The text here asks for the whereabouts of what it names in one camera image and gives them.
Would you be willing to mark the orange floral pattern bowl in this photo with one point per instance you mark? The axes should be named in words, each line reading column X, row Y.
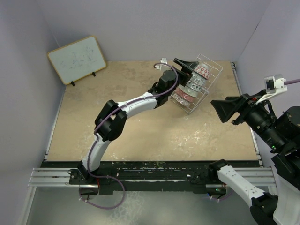
column 186, row 97

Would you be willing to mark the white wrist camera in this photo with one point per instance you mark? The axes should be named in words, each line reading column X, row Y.
column 162, row 65
column 274, row 86

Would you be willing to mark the small whiteboard yellow frame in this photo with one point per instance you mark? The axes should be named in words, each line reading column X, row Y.
column 77, row 60

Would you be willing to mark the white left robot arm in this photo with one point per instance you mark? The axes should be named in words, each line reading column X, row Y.
column 111, row 120

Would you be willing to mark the red rimmed bowl underneath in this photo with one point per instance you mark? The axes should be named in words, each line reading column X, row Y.
column 198, row 79

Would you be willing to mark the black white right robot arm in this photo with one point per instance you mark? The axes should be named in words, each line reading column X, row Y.
column 282, row 135

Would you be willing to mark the white bowl maroon pattern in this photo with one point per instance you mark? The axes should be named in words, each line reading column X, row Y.
column 183, row 102

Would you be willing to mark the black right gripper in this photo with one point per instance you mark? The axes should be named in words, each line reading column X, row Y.
column 224, row 108

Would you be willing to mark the white bowl green pattern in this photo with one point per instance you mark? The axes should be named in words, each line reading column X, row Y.
column 189, row 91

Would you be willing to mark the white wire dish rack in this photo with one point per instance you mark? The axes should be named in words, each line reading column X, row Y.
column 215, row 72

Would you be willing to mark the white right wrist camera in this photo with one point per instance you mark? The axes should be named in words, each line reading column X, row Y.
column 274, row 86

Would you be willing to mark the blue triangle pattern bowl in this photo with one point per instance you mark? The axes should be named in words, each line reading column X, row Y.
column 203, row 70

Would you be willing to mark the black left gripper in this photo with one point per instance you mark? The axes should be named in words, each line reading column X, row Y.
column 184, row 73

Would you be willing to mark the blue floral pattern bowl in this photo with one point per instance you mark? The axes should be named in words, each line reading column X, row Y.
column 194, row 86

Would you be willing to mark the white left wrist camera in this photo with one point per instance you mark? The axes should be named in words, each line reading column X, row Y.
column 162, row 65

